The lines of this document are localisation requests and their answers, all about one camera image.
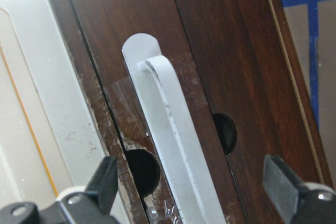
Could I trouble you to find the white plastic bin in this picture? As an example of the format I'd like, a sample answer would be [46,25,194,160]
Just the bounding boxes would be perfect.
[1,0,106,209]

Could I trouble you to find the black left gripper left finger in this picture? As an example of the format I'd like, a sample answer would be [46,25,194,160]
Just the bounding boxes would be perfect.
[1,156,118,223]

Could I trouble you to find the white drawer handle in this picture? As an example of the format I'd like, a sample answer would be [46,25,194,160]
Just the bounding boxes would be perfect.
[122,33,226,223]

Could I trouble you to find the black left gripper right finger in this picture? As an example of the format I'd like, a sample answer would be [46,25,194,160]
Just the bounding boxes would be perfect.
[262,155,335,223]

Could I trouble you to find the dark wooden drawer cabinet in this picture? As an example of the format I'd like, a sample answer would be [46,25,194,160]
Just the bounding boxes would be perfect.
[70,0,331,223]

